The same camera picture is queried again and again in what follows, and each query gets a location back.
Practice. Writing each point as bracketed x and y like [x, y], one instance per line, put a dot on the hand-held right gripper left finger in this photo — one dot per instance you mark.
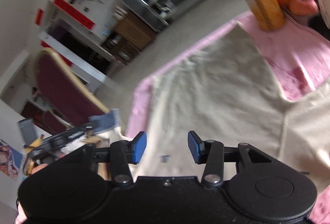
[139, 148]

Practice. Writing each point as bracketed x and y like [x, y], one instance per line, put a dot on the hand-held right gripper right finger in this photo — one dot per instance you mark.
[194, 146]

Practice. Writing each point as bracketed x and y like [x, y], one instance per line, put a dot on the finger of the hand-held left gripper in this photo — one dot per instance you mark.
[85, 129]

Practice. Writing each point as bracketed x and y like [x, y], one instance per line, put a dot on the beige sweatshirt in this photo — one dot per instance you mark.
[219, 97]

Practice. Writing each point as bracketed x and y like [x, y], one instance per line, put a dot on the person's left hand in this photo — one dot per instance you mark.
[38, 169]

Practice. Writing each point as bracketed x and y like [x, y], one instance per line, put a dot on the tan garment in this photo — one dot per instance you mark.
[94, 140]

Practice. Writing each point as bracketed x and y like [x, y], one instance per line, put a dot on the grey rectangular box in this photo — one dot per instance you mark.
[27, 131]

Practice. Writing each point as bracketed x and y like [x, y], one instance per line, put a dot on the colourful printed picture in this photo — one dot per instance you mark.
[7, 158]

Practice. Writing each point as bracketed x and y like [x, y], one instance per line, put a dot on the dark low shelf cabinet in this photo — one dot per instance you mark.
[121, 48]

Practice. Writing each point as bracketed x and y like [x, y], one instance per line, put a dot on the wooden cabinet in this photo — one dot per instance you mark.
[134, 33]

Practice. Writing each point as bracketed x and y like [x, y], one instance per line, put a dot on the long red banner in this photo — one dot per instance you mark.
[74, 12]

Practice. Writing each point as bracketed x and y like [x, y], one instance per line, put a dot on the small red banner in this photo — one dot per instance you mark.
[40, 17]

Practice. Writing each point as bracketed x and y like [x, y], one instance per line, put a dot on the tall grey speaker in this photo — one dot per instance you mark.
[139, 4]

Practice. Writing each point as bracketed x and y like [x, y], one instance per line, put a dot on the pink printed towel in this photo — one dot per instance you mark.
[304, 53]

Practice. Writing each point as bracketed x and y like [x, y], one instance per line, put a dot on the red apple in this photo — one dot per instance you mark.
[303, 4]

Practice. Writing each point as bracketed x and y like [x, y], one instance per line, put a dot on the maroon chair with gold frame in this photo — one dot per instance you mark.
[64, 84]

